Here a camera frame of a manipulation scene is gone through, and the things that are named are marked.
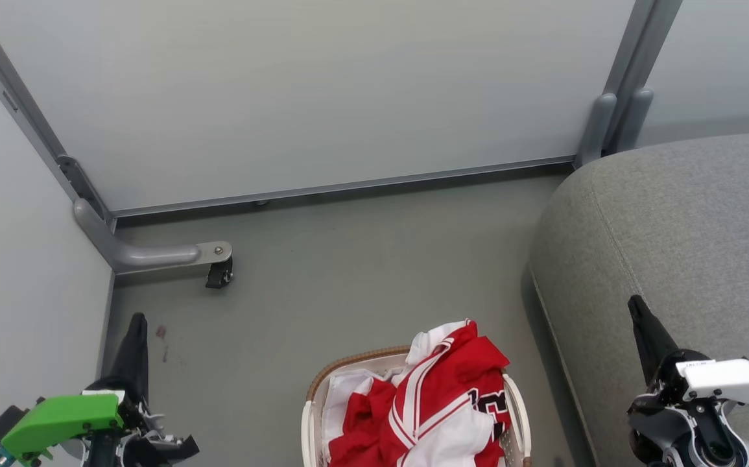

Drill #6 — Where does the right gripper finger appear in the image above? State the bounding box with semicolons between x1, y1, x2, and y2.
628;295;680;385

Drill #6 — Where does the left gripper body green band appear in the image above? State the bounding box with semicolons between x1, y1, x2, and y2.
0;376;200;467

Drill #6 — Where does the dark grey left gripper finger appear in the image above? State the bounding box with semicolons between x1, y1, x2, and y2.
112;313;150;403

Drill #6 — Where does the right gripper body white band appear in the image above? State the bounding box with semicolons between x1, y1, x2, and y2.
627;349;749;467

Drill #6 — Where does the red and white jersey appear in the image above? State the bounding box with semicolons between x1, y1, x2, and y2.
322;319;512;467

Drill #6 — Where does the grey fabric sofa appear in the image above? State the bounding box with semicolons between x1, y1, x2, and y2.
529;130;749;467

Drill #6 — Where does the grey curved partition foot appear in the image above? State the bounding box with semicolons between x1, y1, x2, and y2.
74;198;233;274

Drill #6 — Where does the black caster wheel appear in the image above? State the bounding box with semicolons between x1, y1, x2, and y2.
206;257;235;289

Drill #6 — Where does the white laundry basket brown rim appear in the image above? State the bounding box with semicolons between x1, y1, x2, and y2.
301;346;532;467

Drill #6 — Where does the grey rounded partition foot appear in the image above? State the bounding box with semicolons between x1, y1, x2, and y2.
575;93;618;168
614;89;654;153

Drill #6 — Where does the grey partition bottom rail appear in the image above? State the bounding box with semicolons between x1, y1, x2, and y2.
112;156;576;218

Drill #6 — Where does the grey partition frame post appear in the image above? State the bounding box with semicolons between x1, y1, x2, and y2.
601;0;683;156
0;13;117;231

